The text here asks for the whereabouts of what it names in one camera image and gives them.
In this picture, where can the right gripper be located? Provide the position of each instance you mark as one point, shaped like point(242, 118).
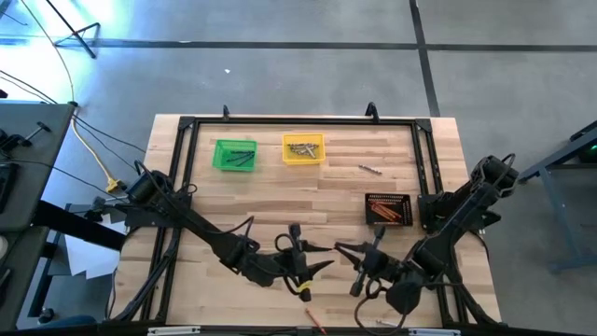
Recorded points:
point(375, 266)

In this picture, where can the black keyboard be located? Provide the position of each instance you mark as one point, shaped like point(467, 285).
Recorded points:
point(7, 186)

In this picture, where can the white paper sheet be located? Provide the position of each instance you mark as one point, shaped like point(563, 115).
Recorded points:
point(88, 256)

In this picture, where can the black bar clamp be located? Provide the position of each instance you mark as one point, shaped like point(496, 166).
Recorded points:
point(11, 141)

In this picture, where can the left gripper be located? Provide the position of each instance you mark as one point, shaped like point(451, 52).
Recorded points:
point(298, 268)

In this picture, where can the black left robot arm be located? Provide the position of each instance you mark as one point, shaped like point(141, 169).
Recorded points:
point(200, 224)

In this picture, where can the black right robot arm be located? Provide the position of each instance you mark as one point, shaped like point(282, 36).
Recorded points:
point(459, 217)

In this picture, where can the green plastic basket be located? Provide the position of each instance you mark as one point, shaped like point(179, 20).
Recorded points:
point(221, 147)

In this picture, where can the dark grey desk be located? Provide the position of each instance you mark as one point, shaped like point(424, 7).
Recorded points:
point(42, 154)

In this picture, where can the black table clamp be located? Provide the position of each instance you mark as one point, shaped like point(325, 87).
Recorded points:
point(226, 113)
point(371, 113)

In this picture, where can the black caster wheel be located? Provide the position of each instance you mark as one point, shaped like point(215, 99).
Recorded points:
point(46, 315)

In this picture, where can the black computer green light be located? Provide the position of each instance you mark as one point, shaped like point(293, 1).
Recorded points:
point(590, 154)

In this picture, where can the grey crayon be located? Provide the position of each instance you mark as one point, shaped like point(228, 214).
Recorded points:
point(313, 152)
point(315, 148)
point(302, 144)
point(294, 149)
point(386, 323)
point(305, 152)

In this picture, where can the white crayon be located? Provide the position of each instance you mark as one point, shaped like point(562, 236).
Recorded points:
point(370, 169)

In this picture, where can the black plastic basket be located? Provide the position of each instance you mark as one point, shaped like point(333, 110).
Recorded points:
point(406, 210)

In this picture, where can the orange crayon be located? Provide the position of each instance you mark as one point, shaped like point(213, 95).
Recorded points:
point(392, 207)
point(315, 320)
point(385, 213)
point(379, 216)
point(385, 202)
point(388, 211)

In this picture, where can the black desk beam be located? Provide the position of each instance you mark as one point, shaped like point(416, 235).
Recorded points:
point(79, 226)

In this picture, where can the yellow plastic basket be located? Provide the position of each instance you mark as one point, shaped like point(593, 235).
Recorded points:
point(289, 158)

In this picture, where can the blue grey metal table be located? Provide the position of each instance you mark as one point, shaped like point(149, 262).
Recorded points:
point(550, 163)

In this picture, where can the black light stand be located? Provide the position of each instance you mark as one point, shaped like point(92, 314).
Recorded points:
point(71, 28)

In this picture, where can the black aluminium table frame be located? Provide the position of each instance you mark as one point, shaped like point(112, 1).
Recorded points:
point(261, 121)

